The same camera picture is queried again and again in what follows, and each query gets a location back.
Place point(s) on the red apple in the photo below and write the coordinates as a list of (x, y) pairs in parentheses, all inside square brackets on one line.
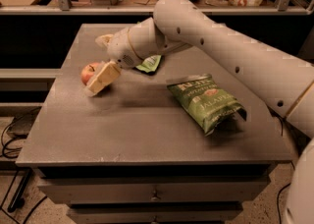
[(88, 71)]

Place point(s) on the light green snack bag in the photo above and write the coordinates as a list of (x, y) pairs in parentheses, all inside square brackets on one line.
[(150, 64)]

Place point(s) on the dark green jalapeno chip bag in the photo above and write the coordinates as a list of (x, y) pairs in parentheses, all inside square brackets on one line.
[(204, 101)]

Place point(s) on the grey cabinet with drawers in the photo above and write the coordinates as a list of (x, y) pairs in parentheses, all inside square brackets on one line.
[(105, 156)]

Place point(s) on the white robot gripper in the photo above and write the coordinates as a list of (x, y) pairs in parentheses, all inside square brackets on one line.
[(120, 48)]

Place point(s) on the black power adapter on floor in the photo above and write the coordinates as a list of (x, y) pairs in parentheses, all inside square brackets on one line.
[(20, 127)]

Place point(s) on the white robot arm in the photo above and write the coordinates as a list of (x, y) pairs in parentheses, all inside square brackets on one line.
[(284, 82)]

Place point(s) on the round metal drawer knob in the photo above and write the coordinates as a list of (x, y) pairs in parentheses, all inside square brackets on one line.
[(154, 198)]

